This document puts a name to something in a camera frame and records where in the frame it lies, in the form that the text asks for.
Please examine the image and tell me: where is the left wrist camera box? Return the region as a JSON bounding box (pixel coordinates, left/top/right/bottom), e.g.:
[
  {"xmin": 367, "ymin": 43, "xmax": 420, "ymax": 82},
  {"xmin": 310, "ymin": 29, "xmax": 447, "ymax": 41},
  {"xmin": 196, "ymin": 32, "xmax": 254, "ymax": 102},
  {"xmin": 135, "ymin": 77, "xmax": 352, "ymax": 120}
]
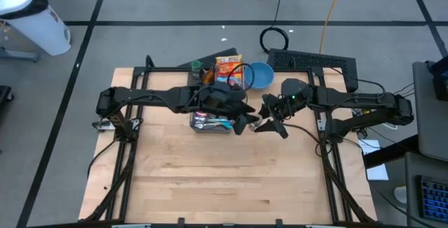
[{"xmin": 204, "ymin": 87, "xmax": 232, "ymax": 112}]

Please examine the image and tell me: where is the grey desk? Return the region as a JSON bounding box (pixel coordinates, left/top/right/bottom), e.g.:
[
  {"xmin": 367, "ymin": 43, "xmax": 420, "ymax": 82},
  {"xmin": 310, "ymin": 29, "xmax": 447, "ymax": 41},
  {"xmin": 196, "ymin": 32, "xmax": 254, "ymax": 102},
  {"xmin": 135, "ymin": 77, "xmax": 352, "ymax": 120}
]
[{"xmin": 412, "ymin": 59, "xmax": 448, "ymax": 162}]

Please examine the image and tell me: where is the white paper sheet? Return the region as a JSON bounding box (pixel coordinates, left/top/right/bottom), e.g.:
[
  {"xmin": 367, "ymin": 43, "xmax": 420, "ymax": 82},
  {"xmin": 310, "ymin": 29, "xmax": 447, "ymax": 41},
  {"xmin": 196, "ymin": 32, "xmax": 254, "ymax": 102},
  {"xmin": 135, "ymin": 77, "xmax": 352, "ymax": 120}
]
[{"xmin": 357, "ymin": 138, "xmax": 390, "ymax": 182}]

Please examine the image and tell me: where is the white trash can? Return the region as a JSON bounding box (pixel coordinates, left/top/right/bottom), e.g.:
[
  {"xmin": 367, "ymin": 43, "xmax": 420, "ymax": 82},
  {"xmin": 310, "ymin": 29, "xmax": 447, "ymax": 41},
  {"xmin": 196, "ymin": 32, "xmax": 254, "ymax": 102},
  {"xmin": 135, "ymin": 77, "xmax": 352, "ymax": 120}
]
[{"xmin": 0, "ymin": 0, "xmax": 72, "ymax": 57}]

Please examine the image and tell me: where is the grey plastic bin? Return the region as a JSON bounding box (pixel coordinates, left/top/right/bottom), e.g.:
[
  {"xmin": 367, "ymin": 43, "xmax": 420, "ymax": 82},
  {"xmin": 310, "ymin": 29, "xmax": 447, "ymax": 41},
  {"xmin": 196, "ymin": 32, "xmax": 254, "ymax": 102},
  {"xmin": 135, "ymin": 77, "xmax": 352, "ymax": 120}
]
[{"xmin": 188, "ymin": 67, "xmax": 216, "ymax": 92}]

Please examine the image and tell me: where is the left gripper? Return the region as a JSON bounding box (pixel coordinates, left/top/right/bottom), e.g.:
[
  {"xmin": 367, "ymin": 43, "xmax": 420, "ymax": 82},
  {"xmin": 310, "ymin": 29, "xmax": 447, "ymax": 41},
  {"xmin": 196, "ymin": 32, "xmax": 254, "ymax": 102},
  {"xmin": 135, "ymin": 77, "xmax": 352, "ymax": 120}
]
[{"xmin": 199, "ymin": 83, "xmax": 262, "ymax": 136}]

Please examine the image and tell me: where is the coiled black cable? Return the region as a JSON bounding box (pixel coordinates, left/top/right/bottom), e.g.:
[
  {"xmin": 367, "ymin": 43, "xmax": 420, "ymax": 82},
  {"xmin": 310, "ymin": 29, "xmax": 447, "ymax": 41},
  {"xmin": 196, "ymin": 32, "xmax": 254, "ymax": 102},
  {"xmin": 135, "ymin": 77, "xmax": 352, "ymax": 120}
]
[{"xmin": 259, "ymin": 27, "xmax": 291, "ymax": 55}]

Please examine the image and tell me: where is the yellow ramen packet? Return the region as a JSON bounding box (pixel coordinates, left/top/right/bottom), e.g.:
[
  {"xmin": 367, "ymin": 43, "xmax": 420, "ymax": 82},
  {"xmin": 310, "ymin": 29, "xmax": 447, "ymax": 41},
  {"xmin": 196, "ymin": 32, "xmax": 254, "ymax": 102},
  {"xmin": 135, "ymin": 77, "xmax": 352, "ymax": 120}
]
[{"xmin": 215, "ymin": 54, "xmax": 243, "ymax": 62}]

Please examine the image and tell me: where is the green-lid oregano spice jar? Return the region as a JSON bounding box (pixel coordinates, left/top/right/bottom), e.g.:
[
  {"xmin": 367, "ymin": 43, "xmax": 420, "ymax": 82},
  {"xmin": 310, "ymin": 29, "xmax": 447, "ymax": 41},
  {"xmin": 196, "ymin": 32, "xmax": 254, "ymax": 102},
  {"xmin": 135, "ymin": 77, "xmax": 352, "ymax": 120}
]
[{"xmin": 190, "ymin": 59, "xmax": 204, "ymax": 79}]

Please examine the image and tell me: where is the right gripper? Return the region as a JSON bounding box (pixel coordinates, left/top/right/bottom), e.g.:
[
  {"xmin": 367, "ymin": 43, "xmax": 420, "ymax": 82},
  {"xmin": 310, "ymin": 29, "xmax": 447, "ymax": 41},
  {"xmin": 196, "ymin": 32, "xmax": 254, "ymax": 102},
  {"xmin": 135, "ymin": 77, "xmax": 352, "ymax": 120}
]
[{"xmin": 253, "ymin": 93, "xmax": 299, "ymax": 140}]

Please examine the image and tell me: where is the blue bowl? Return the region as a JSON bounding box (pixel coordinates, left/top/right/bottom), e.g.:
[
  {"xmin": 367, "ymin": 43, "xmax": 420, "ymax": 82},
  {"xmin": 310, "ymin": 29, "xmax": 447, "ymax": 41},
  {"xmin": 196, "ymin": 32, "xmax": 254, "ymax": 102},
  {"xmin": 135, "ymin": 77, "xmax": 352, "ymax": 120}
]
[{"xmin": 244, "ymin": 61, "xmax": 276, "ymax": 90}]

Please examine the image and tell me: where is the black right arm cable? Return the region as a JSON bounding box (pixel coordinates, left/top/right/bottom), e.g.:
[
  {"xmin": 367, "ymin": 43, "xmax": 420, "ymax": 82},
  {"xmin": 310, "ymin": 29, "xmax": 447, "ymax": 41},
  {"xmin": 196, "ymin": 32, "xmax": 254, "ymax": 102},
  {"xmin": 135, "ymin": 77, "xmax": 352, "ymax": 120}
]
[{"xmin": 282, "ymin": 122, "xmax": 321, "ymax": 145}]

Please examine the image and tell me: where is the white computer mouse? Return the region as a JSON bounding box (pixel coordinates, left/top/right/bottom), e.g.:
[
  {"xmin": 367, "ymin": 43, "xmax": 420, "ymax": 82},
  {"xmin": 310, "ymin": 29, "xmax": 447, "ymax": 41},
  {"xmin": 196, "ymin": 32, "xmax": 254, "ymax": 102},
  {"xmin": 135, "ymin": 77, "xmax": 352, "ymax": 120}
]
[{"xmin": 393, "ymin": 185, "xmax": 409, "ymax": 204}]

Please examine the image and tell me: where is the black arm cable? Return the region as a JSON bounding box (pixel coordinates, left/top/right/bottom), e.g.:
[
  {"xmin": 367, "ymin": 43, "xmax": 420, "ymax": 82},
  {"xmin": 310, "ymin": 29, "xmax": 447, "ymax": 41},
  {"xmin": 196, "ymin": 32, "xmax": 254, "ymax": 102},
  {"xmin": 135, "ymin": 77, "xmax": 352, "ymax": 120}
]
[
  {"xmin": 226, "ymin": 62, "xmax": 256, "ymax": 91},
  {"xmin": 282, "ymin": 122, "xmax": 321, "ymax": 145}
]

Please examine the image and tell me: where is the red beef ramen packet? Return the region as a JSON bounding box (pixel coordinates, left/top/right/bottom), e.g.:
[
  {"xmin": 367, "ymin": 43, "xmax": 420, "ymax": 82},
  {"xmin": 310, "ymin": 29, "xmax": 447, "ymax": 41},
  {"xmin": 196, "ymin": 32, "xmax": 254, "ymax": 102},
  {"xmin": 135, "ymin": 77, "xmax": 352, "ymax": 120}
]
[{"xmin": 215, "ymin": 66, "xmax": 244, "ymax": 78}]

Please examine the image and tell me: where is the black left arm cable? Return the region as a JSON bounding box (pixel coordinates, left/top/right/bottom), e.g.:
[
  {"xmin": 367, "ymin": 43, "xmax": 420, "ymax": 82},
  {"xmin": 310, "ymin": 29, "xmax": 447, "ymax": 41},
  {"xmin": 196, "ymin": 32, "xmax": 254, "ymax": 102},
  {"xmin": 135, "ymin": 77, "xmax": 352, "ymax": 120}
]
[{"xmin": 226, "ymin": 62, "xmax": 256, "ymax": 91}]

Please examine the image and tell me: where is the black floor cable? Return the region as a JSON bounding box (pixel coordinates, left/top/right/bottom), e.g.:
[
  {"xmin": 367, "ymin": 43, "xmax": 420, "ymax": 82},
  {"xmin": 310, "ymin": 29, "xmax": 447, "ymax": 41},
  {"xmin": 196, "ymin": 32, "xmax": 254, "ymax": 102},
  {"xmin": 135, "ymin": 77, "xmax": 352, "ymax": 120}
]
[{"xmin": 272, "ymin": 0, "xmax": 286, "ymax": 29}]

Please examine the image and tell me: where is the backlit black keyboard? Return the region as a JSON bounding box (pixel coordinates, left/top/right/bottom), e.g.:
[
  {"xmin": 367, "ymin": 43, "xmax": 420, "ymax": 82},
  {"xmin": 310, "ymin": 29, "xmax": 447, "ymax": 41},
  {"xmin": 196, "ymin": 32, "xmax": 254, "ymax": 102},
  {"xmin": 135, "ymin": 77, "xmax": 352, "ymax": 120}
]
[{"xmin": 415, "ymin": 174, "xmax": 448, "ymax": 224}]

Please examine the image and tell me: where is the grey tray with handle slot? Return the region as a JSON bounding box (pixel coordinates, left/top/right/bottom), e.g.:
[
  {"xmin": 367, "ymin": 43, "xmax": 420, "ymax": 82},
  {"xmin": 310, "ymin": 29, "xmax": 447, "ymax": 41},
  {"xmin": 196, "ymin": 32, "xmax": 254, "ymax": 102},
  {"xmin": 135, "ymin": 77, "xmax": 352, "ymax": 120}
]
[{"xmin": 189, "ymin": 111, "xmax": 235, "ymax": 134}]

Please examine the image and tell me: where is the yellow power cable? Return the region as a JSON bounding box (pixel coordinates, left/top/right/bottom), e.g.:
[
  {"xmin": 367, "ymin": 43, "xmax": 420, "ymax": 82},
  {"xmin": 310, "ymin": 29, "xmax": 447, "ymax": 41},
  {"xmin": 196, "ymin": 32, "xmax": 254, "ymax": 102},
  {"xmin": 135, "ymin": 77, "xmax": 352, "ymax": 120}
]
[{"xmin": 318, "ymin": 0, "xmax": 347, "ymax": 55}]

